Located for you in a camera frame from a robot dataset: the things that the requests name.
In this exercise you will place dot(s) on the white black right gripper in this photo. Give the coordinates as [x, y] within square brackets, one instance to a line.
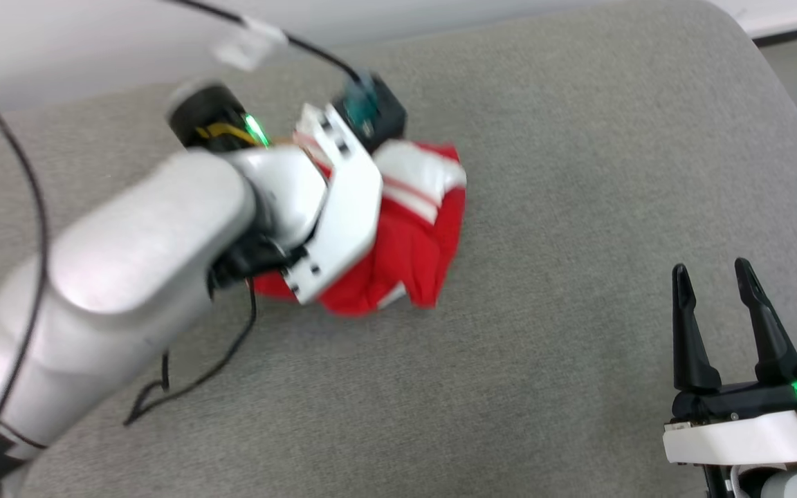
[744, 436]

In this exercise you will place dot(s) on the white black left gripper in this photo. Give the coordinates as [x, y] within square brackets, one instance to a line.
[346, 207]

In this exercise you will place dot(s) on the red white basketball jersey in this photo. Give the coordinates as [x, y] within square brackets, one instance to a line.
[412, 256]

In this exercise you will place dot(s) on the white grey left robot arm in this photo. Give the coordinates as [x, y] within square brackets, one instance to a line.
[129, 242]

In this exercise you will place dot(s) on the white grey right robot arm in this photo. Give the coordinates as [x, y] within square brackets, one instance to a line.
[786, 487]

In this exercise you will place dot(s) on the grey fabric sofa cushion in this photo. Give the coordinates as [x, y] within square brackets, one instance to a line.
[544, 207]

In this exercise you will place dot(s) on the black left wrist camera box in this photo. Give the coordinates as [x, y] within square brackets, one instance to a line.
[386, 114]

